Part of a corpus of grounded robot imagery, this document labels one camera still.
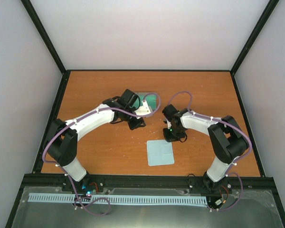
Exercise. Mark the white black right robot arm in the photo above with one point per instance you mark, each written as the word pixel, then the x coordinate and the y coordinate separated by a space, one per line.
pixel 228 141

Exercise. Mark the black enclosure frame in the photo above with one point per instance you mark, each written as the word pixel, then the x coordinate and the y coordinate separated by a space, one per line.
pixel 45 38

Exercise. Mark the grey glasses case green lining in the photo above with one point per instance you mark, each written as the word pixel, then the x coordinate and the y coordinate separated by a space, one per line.
pixel 150 98

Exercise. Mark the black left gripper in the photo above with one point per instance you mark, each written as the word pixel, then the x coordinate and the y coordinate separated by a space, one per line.
pixel 137 124

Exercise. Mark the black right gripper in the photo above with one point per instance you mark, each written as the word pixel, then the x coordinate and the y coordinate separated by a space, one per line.
pixel 168 138

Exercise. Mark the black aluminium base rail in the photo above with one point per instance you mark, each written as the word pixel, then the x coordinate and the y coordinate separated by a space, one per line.
pixel 192 183

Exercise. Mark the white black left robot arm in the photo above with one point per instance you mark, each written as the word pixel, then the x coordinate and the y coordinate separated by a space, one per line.
pixel 62 137

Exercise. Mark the light blue slotted cable duct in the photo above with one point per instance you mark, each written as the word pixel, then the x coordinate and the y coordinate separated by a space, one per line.
pixel 121 199

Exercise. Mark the light blue cleaning cloth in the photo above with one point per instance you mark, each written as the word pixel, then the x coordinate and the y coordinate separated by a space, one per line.
pixel 159 153

